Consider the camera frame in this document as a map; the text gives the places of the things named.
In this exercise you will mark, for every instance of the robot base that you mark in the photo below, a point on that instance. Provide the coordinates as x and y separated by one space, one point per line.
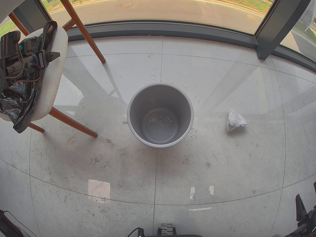
166 229

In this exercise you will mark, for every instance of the white cushioned wooden chair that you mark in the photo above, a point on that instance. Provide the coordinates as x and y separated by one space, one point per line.
55 65

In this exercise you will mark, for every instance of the black plastic bag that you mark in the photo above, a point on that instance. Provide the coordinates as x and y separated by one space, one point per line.
19 100

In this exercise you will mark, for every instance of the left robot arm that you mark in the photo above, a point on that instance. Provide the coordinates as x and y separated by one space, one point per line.
13 69

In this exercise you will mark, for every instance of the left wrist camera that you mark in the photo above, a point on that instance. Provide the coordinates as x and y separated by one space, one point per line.
9 42

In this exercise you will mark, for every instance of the window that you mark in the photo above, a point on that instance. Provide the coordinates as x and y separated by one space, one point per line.
158 9

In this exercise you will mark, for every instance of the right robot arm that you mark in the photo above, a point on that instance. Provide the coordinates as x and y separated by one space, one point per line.
305 234

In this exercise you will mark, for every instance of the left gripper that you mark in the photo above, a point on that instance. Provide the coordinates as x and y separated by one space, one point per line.
37 60

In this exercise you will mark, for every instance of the white paper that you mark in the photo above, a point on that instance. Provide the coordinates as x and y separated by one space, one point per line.
235 122

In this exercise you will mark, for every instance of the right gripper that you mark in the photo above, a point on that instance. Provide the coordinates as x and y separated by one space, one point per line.
308 221

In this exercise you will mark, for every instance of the grey trash bin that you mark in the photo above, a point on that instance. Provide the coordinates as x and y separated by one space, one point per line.
160 122

